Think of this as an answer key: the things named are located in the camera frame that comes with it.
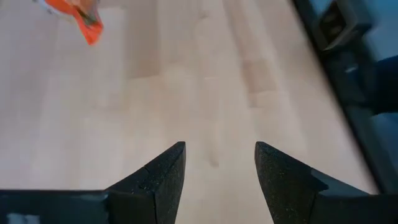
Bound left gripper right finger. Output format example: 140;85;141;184
254;141;398;224

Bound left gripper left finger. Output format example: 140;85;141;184
104;141;187;224

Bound orange Maruchan ramen pack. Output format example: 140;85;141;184
37;0;104;46

